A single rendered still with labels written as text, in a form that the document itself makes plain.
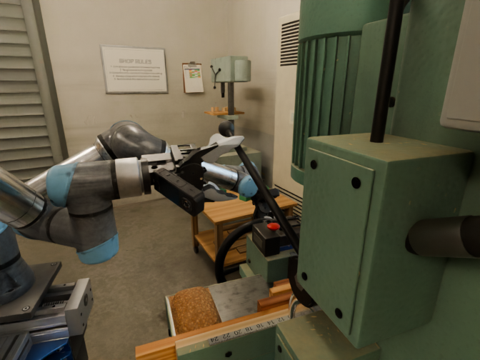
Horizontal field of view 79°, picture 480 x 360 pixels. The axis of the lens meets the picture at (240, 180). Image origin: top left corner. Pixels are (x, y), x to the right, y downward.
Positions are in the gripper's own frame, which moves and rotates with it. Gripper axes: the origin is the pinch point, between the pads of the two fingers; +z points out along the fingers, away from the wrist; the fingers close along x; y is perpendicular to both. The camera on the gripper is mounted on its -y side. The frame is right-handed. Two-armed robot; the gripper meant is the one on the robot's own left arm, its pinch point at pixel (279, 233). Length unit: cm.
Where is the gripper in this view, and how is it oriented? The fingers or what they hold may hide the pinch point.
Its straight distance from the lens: 102.4
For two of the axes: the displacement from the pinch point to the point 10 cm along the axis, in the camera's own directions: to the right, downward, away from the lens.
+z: 3.0, 7.3, -6.1
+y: -1.7, 6.7, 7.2
